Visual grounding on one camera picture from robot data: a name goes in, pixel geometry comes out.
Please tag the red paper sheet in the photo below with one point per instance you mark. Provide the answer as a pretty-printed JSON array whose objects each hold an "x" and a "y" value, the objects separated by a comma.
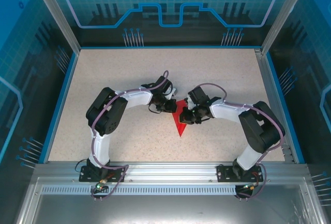
[{"x": 180, "y": 128}]

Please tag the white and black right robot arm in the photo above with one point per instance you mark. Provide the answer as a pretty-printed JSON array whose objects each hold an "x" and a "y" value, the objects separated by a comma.
[{"x": 261, "y": 128}]

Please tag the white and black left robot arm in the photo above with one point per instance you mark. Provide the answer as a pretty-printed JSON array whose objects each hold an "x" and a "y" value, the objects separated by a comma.
[{"x": 106, "y": 115}]

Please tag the metal tray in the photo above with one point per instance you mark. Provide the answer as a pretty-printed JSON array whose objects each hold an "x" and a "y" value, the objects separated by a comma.
[{"x": 165, "y": 211}]

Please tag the blue printed side panel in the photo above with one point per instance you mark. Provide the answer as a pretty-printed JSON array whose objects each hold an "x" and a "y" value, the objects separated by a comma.
[
  {"x": 310, "y": 66},
  {"x": 20, "y": 53}
]

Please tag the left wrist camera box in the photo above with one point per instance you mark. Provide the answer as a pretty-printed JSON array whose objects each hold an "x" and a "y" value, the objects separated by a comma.
[{"x": 172, "y": 93}]

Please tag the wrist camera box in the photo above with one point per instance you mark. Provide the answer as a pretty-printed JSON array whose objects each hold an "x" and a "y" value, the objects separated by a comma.
[
  {"x": 190, "y": 102},
  {"x": 172, "y": 93}
]

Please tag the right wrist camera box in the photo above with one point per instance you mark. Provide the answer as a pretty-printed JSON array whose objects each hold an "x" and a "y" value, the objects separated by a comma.
[{"x": 190, "y": 102}]

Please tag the aluminium mounting rail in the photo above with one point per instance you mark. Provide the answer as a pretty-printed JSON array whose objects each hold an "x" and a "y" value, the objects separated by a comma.
[{"x": 170, "y": 172}]

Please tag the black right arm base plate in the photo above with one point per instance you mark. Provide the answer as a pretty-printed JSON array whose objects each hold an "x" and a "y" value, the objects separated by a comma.
[{"x": 223, "y": 173}]

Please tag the aluminium side rail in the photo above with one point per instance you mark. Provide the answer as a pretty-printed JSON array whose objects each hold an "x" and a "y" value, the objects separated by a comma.
[{"x": 273, "y": 99}]

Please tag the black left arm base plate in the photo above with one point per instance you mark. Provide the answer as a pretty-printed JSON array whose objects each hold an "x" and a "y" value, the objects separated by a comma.
[{"x": 86, "y": 177}]

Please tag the aluminium frame post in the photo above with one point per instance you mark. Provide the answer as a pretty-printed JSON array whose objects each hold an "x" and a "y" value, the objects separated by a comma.
[
  {"x": 58, "y": 17},
  {"x": 283, "y": 17}
]

